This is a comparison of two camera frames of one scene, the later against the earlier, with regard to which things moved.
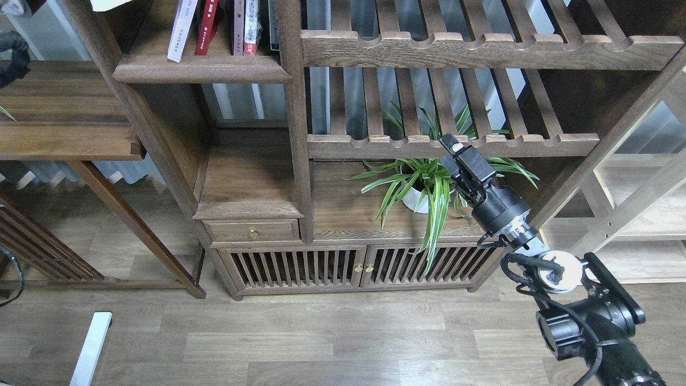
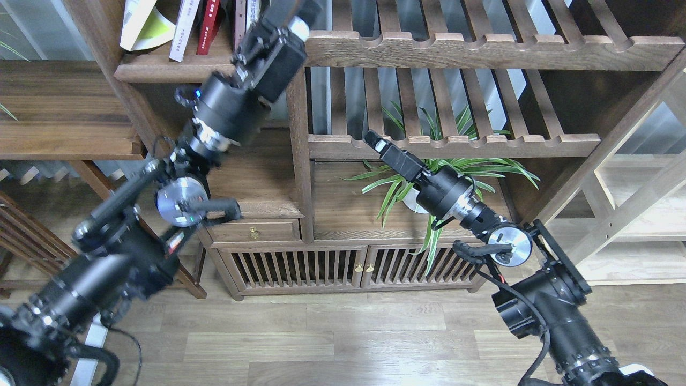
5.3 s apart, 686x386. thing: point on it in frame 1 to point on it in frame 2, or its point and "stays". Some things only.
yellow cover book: x=104 y=5 to x=143 y=27
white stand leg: x=87 y=363 stays
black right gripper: x=496 y=208 to x=443 y=192
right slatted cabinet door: x=395 y=266 stays
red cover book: x=210 y=24 stays
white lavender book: x=181 y=29 stays
